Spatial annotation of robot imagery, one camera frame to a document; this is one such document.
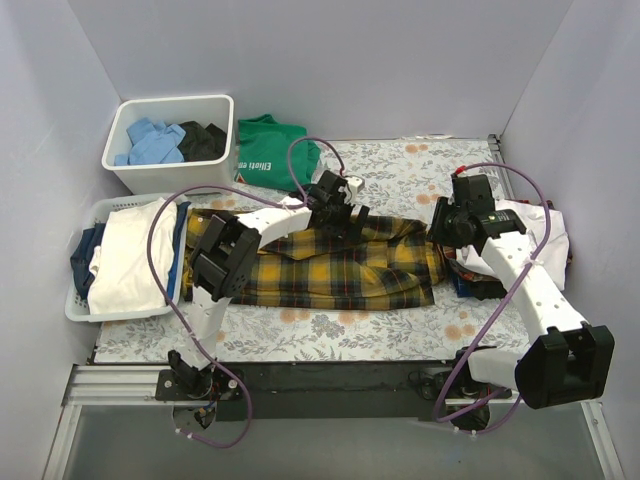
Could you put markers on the light blue shirt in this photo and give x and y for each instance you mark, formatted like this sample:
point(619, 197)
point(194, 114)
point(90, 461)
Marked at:
point(152, 144)

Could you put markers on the navy blue garment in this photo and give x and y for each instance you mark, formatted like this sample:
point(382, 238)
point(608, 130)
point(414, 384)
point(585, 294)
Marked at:
point(81, 258)

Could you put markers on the white plastic bin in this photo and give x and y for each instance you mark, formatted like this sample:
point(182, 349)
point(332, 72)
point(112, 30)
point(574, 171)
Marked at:
point(216, 109)

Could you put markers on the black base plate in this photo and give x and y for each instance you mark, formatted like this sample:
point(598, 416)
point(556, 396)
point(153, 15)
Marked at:
point(309, 390)

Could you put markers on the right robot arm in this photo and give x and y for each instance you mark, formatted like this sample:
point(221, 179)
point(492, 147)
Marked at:
point(568, 359)

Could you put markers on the white folded shirt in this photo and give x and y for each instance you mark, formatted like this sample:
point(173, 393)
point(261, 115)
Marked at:
point(554, 255)

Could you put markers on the floral tablecloth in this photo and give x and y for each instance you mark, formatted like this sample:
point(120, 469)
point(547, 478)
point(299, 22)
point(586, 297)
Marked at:
point(403, 177)

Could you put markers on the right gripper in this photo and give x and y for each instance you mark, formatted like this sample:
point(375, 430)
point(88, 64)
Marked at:
point(439, 231)

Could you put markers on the black garment in bin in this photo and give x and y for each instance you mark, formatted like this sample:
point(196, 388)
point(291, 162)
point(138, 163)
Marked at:
point(202, 143)

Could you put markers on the white laundry basket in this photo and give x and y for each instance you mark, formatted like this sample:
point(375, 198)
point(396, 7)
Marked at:
point(77, 309)

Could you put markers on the aluminium frame rail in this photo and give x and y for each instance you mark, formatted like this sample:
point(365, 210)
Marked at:
point(313, 421)

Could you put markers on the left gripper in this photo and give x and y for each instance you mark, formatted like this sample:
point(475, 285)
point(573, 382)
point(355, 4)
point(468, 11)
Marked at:
point(343, 214)

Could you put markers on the yellow plaid long sleeve shirt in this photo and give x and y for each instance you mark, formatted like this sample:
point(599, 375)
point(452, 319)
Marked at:
point(392, 266)

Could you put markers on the white folded garment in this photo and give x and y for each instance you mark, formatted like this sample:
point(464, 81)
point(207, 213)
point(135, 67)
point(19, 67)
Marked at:
point(133, 260)

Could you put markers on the green printed shirt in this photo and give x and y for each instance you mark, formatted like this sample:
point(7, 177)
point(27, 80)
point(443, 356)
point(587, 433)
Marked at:
point(262, 154)

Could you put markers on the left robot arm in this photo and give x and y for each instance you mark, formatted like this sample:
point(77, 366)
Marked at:
point(224, 256)

